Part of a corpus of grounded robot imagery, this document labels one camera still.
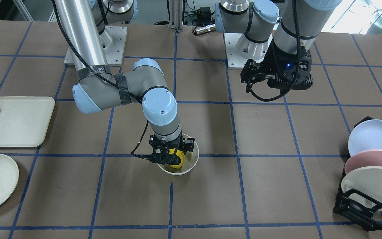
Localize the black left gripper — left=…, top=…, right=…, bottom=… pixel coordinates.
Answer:
left=261, top=43, right=314, bottom=91

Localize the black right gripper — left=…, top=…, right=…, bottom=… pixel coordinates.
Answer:
left=149, top=135, right=195, bottom=166

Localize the yellow lemon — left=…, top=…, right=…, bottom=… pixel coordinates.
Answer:
left=168, top=149, right=185, bottom=169

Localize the cream ceramic bowl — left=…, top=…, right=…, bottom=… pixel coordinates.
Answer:
left=157, top=142, right=200, bottom=175

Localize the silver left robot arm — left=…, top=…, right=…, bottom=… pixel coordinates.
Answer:
left=193, top=0, right=341, bottom=93

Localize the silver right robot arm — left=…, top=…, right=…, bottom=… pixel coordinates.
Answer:
left=52, top=0, right=195, bottom=168

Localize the lavender plate in rack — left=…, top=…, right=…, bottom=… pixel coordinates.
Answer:
left=348, top=119, right=382, bottom=156

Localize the pink plate in rack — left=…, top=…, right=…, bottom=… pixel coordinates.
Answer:
left=344, top=149, right=382, bottom=174

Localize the cream plate in rack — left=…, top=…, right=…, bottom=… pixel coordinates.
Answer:
left=341, top=166, right=382, bottom=211

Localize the black dish rack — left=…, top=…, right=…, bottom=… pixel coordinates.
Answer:
left=332, top=116, right=382, bottom=232

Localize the cream rectangular tray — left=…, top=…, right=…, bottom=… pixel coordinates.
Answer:
left=0, top=96, right=55, bottom=148

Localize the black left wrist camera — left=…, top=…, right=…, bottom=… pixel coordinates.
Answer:
left=240, top=59, right=271, bottom=93

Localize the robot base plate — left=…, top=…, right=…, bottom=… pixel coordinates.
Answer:
left=224, top=33, right=273, bottom=69
left=64, top=26, right=128, bottom=67

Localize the aluminium frame post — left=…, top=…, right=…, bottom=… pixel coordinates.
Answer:
left=168, top=0, right=184, bottom=32

